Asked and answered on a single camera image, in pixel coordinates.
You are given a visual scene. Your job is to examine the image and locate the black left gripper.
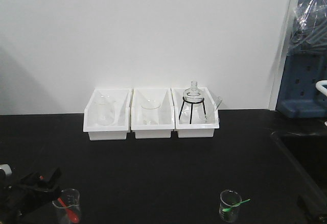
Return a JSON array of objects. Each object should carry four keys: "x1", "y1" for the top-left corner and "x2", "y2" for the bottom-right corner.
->
[{"x1": 1, "y1": 168, "x2": 62, "y2": 223}]

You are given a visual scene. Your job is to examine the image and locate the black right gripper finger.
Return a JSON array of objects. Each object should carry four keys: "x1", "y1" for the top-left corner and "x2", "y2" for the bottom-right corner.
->
[{"x1": 298, "y1": 194, "x2": 323, "y2": 223}]

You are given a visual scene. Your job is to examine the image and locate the red plastic spoon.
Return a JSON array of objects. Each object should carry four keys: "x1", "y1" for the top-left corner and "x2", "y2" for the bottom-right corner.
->
[{"x1": 38, "y1": 175, "x2": 81, "y2": 222}]

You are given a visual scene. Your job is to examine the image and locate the green plastic spoon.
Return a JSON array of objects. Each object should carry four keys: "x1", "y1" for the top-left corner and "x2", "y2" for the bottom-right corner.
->
[{"x1": 222, "y1": 198, "x2": 251, "y2": 212}]

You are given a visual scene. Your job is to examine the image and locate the left small glass beaker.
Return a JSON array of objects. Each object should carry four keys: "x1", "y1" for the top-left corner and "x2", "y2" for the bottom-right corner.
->
[{"x1": 52, "y1": 188, "x2": 81, "y2": 223}]

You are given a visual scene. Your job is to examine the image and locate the small glass beaker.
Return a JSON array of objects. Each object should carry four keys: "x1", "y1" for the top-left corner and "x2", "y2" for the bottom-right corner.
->
[
  {"x1": 52, "y1": 188, "x2": 81, "y2": 223},
  {"x1": 219, "y1": 189, "x2": 242, "y2": 223}
]

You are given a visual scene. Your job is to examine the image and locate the black lab sink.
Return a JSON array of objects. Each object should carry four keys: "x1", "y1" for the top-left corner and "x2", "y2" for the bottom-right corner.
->
[{"x1": 270, "y1": 131, "x2": 326, "y2": 207}]

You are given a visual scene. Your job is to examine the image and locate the right small glass beaker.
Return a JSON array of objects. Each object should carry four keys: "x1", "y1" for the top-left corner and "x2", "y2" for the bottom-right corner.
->
[{"x1": 219, "y1": 189, "x2": 242, "y2": 223}]

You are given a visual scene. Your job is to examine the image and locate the left white storage bin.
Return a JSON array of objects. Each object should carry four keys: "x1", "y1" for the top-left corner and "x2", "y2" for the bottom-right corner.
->
[{"x1": 83, "y1": 88, "x2": 132, "y2": 141}]

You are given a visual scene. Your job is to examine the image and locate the white storage bin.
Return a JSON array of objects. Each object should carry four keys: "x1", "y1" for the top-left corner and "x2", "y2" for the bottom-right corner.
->
[
  {"x1": 131, "y1": 88, "x2": 175, "y2": 139},
  {"x1": 83, "y1": 88, "x2": 132, "y2": 141},
  {"x1": 171, "y1": 87, "x2": 220, "y2": 138}
]

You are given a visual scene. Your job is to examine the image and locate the glass beaker in left bin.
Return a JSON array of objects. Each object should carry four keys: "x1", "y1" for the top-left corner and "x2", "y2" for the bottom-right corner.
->
[{"x1": 95, "y1": 94, "x2": 115, "y2": 126}]

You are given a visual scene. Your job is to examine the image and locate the glass beaker in bin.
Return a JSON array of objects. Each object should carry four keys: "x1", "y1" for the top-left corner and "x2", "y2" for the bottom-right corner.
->
[
  {"x1": 141, "y1": 99, "x2": 161, "y2": 125},
  {"x1": 95, "y1": 94, "x2": 115, "y2": 126}
]

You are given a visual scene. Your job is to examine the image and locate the blue pegboard drying rack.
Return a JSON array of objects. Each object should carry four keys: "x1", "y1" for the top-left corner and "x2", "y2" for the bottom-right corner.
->
[{"x1": 276, "y1": 54, "x2": 326, "y2": 118}]

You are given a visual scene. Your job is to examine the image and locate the middle white storage bin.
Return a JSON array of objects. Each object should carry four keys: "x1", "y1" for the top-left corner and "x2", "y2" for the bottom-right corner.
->
[{"x1": 131, "y1": 88, "x2": 175, "y2": 139}]

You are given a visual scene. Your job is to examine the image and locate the glass beaker in middle bin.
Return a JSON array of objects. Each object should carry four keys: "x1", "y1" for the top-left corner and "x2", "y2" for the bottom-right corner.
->
[{"x1": 141, "y1": 99, "x2": 161, "y2": 125}]

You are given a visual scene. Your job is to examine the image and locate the small glass funnel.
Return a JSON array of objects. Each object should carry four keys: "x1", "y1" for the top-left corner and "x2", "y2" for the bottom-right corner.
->
[{"x1": 204, "y1": 96, "x2": 223, "y2": 123}]

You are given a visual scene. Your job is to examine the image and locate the right white storage bin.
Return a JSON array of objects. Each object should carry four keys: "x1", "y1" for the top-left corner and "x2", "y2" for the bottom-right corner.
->
[{"x1": 171, "y1": 87, "x2": 220, "y2": 138}]

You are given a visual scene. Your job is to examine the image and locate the glass flask on tripod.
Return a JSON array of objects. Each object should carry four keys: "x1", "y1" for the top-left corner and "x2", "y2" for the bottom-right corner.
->
[{"x1": 183, "y1": 81, "x2": 204, "y2": 104}]

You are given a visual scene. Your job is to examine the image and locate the clear plastic bag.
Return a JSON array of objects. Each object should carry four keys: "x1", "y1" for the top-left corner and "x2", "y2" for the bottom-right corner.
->
[{"x1": 288, "y1": 0, "x2": 326, "y2": 56}]

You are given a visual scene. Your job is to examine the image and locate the black wire tripod stand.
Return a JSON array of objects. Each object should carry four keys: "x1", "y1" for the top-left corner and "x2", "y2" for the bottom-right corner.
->
[{"x1": 178, "y1": 96, "x2": 207, "y2": 125}]

